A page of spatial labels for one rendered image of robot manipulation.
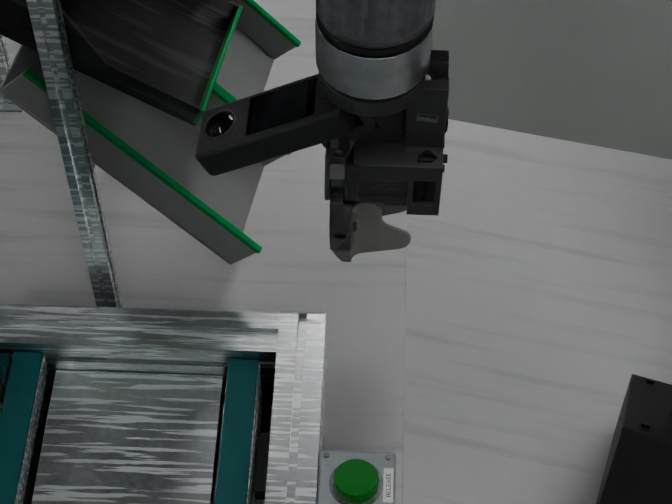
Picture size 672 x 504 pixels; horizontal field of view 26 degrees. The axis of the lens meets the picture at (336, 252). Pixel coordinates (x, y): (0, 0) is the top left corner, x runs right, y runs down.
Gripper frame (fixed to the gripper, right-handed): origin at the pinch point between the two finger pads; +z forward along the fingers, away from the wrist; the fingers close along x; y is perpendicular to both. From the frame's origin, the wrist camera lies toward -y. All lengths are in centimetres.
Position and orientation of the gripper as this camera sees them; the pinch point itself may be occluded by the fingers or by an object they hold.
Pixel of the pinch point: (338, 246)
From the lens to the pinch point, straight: 111.8
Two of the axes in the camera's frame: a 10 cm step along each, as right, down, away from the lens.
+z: -0.1, 6.0, 8.0
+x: 0.4, -8.0, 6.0
